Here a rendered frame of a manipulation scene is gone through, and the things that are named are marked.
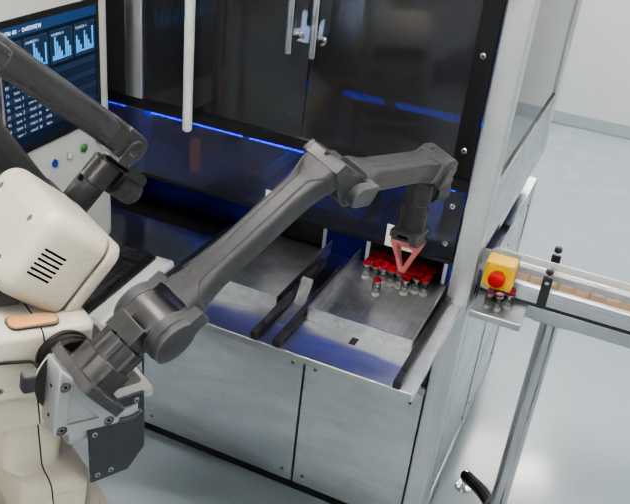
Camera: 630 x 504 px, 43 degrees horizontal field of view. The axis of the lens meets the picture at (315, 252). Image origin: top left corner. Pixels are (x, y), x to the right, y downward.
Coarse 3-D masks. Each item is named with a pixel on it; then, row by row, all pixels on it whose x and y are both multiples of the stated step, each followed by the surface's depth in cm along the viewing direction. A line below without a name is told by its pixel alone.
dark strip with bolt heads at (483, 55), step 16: (496, 0) 167; (496, 16) 169; (480, 32) 171; (496, 32) 170; (480, 48) 173; (480, 64) 174; (480, 80) 175; (480, 96) 177; (464, 112) 180; (480, 112) 178; (464, 128) 181; (464, 144) 183; (464, 160) 184; (464, 176) 186
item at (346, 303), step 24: (360, 264) 214; (336, 288) 202; (360, 288) 203; (384, 288) 204; (432, 288) 206; (312, 312) 187; (336, 312) 192; (360, 312) 193; (384, 312) 194; (408, 312) 195; (432, 312) 192; (360, 336) 184; (384, 336) 181; (408, 336) 186
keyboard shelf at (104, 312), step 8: (152, 264) 218; (160, 264) 218; (168, 264) 219; (144, 272) 214; (152, 272) 214; (136, 280) 210; (144, 280) 210; (128, 288) 206; (112, 296) 202; (120, 296) 203; (104, 304) 199; (112, 304) 199; (96, 312) 195; (104, 312) 196; (112, 312) 196; (104, 320) 193
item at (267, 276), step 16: (288, 240) 222; (272, 256) 213; (288, 256) 214; (304, 256) 215; (320, 256) 211; (240, 272) 204; (256, 272) 205; (272, 272) 205; (288, 272) 206; (304, 272) 203; (224, 288) 195; (240, 288) 193; (256, 288) 198; (272, 288) 199; (288, 288) 195; (272, 304) 191
